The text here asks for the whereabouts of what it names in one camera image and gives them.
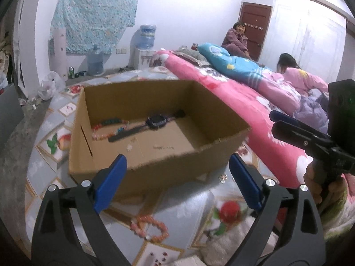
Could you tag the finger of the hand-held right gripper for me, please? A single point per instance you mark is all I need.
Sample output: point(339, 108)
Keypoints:
point(277, 115)
point(299, 138)

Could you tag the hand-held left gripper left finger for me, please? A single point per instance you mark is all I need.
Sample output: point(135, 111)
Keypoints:
point(111, 183)

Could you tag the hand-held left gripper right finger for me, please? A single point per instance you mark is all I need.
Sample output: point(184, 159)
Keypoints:
point(246, 183)

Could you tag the gold hoop earring pair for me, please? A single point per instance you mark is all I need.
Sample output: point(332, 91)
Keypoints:
point(222, 178)

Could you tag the brown cardboard box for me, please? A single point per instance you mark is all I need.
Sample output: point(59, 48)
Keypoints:
point(166, 171)

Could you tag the black smart watch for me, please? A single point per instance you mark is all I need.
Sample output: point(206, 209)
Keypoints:
point(155, 122)

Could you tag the person's right hand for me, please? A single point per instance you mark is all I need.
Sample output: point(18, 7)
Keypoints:
point(310, 183)

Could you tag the light pink quilt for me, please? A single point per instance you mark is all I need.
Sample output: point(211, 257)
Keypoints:
point(280, 91)

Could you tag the purple blanket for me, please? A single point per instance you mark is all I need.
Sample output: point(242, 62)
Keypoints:
point(313, 110)

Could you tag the dark pink floral blanket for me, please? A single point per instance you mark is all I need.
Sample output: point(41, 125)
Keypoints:
point(249, 108)

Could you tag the blue cartoon print pillow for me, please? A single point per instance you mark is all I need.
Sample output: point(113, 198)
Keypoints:
point(238, 66)

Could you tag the white wardrobe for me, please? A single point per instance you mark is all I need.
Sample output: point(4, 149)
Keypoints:
point(305, 33)

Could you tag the brown door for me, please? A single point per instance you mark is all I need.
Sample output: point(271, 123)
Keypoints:
point(256, 16)

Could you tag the grey lace pillow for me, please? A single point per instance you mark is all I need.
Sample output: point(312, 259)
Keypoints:
point(188, 54)

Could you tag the white plastic bag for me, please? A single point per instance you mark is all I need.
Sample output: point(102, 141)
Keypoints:
point(50, 87)

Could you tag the clear blue water jug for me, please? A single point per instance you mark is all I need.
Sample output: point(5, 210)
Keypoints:
point(95, 61)

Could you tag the white water dispenser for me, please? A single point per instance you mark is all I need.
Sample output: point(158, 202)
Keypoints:
point(144, 58)

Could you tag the blue water jug on dispenser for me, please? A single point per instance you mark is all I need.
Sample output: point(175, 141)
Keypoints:
point(147, 36)

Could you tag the white wall socket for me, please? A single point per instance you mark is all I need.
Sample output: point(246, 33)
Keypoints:
point(121, 51)

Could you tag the blue patterned wall cloth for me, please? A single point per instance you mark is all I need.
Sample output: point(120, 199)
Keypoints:
point(94, 13)

